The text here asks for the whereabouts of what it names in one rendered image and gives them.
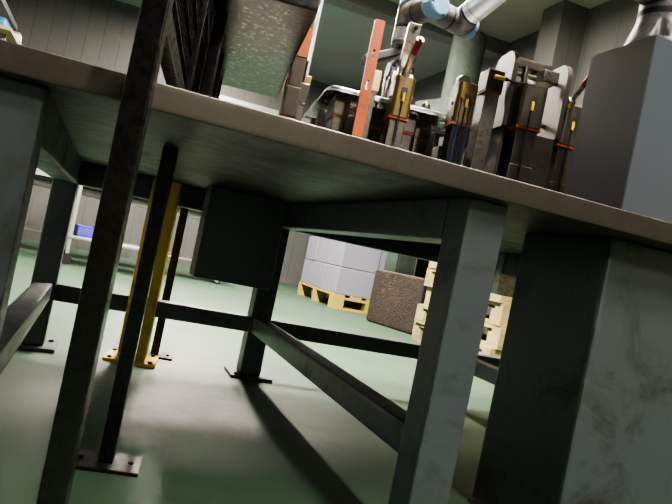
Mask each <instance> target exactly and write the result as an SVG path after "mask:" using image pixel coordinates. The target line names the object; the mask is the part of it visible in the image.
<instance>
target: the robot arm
mask: <svg viewBox="0 0 672 504"><path fill-rule="evenodd" d="M505 1H506V0H467V1H466V2H465V3H464V4H462V5H461V6H460V7H459V8H457V7H455V6H453V5H451V4H449V0H401V1H400V4H399V6H398V13H397V17H396V22H395V27H394V31H393V35H392V43H391V47H392V49H387V50H383V51H379V56H378V61H377V62H381V61H385V60H388V61H387V62H388V64H387V66H386V69H385V73H384V80H383V85H382V91H381V97H385V98H388V96H389V91H390V86H391V82H392V81H391V79H392V75H393V72H394V71H397V68H398V64H399V60H400V56H401V52H402V48H403V43H404V39H405V35H406V29H407V27H408V23H409V22H413V23H416V24H423V23H426V22H429V23H431V24H433V25H435V26H437V27H439V28H441V29H444V30H446V31H448V32H450V33H452V34H454V35H455V36H457V37H460V38H463V39H470V38H472V37H473V36H474V35H475V33H476V32H477V31H478V29H479V22H480V21H481V20H482V19H484V18H485V17H486V16H487V15H489V14H490V13H491V12H492V11H494V10H495V9H496V8H497V7H499V6H500V5H501V4H502V3H504V2H505ZM634 1H636V2H637V3H639V10H638V15H637V21H636V24H635V26H634V28H633V30H632V32H631V33H630V35H629V37H628V39H627V40H626V42H625V44H624V45H627V44H630V43H633V42H636V41H639V40H643V39H646V38H649V37H652V36H655V35H658V36H661V37H663V38H666V39H668V40H671V41H672V0H634ZM416 59H417V56H416V57H415V59H414V61H413V64H412V68H411V72H410V75H413V78H414V74H415V69H416V65H417V64H415V63H416Z"/></svg>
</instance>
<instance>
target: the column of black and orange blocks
mask: <svg viewBox="0 0 672 504"><path fill-rule="evenodd" d="M316 17H317V16H316ZM316 17H315V19H316ZM315 19H314V21H313V23H312V25H311V27H310V29H309V31H308V33H307V35H306V37H305V39H304V41H303V43H302V46H301V48H300V50H299V52H298V54H297V56H296V58H295V60H294V62H293V64H292V66H291V68H290V73H289V78H288V83H287V87H286V89H285V93H284V98H283V103H282V108H281V113H280V116H282V117H286V118H290V119H293V120H294V118H295V117H296V113H297V108H298V103H299V98H300V93H301V84H302V80H303V77H304V70H305V65H306V60H307V59H308V55H309V50H310V45H311V40H312V35H313V31H314V30H313V27H314V22H315Z"/></svg>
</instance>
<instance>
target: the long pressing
mask: <svg viewBox="0 0 672 504"><path fill-rule="evenodd" d="M359 93H360V91H357V90H353V89H349V88H346V87H342V86H337V85H332V86H329V87H328V88H326V89H325V90H324V92H323V93H322V94H321V95H320V97H319V98H318V99H317V102H319V103H321V104H323V105H326V106H328V105H329V102H330V101H331V100H332V99H333V97H334V96H335V95H336V94H337V95H341V96H345V97H349V98H352V101H351V106H350V110H349V111H350V112H354V113H355V112H356V107H357V103H358V98H359ZM387 101H388V98H385V97H381V96H377V95H376V97H375V102H374V107H375V105H378V106H377V108H379V109H383V110H384V107H386V106H387ZM409 113H412V114H416V115H418V116H425V117H428V120H429V121H432V127H431V131H430V132H435V133H441V134H445V130H446V128H443V125H444V124H443V123H439V122H444V123H445V118H446V113H443V112H439V111H435V110H431V109H427V108H424V107H420V106H416V105H412V104H411V107H410V112H409Z"/></svg>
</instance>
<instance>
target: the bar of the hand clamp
mask: <svg viewBox="0 0 672 504"><path fill-rule="evenodd" d="M421 27H422V25H420V24H416V23H413V22H409V23H408V27H407V29H406V35H405V39H404V43H403V48H402V52H401V56H400V60H399V64H398V68H397V71H398V75H400V73H401V69H403V68H404V66H405V64H406V62H407V59H408V57H409V55H410V51H411V49H412V47H413V45H414V43H415V41H416V38H417V37H419V35H420V31H421Z"/></svg>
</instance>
